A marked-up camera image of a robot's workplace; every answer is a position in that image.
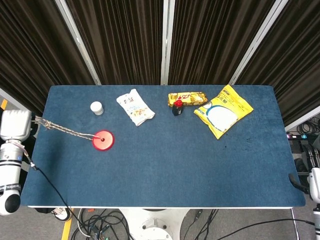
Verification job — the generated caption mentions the dark brown curtain panel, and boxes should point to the dark brown curtain panel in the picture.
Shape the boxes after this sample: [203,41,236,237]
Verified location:
[0,0,95,115]
[65,0,165,86]
[236,0,320,127]
[167,0,277,86]

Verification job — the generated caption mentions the coiled black cables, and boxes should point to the coiled black cables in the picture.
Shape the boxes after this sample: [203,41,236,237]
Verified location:
[296,116,320,136]

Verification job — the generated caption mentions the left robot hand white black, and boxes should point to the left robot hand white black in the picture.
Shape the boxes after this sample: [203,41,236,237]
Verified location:
[0,109,41,141]

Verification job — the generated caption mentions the black and white sneaker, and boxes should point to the black and white sneaker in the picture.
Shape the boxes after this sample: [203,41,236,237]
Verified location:
[51,207,74,222]

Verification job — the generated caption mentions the long black floor cable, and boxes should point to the long black floor cable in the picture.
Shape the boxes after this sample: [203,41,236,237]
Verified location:
[217,217,316,240]

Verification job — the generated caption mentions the dark bottle with red cap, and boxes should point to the dark bottle with red cap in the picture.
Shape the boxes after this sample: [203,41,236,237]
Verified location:
[171,99,184,117]

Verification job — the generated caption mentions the yellow snack bag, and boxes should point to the yellow snack bag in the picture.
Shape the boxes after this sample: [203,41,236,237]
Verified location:
[193,84,255,140]

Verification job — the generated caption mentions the white snack packet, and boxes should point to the white snack packet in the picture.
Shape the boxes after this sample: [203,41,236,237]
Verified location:
[116,88,156,127]

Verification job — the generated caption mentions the golden biscuit packet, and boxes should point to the golden biscuit packet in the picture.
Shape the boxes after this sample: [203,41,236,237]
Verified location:
[167,92,208,107]

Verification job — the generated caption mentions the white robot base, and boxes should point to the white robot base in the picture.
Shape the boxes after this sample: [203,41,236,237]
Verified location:
[119,208,191,240]

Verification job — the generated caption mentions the blue felt table mat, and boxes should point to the blue felt table mat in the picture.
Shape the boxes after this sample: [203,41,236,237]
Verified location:
[20,84,306,208]

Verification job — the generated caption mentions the white frame post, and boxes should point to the white frame post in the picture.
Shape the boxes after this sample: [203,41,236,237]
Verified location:
[54,0,102,86]
[228,0,291,86]
[160,0,176,86]

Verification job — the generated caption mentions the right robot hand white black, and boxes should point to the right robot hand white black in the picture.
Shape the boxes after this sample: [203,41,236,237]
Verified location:
[288,143,320,201]

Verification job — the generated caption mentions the red disc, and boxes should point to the red disc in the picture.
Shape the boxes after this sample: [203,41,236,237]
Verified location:
[92,129,115,152]

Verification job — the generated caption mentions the tangled black floor cables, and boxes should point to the tangled black floor cables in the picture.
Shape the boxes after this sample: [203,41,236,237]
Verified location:
[71,208,133,240]

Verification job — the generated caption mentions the white frame base rail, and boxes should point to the white frame base rail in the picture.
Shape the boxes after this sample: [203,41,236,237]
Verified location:
[0,87,31,112]
[284,104,320,132]

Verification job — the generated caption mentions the black power strip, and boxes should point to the black power strip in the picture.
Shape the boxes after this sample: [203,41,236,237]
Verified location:
[286,133,320,141]

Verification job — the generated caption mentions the small white jar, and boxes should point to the small white jar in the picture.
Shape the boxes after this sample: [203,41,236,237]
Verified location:
[90,101,105,116]

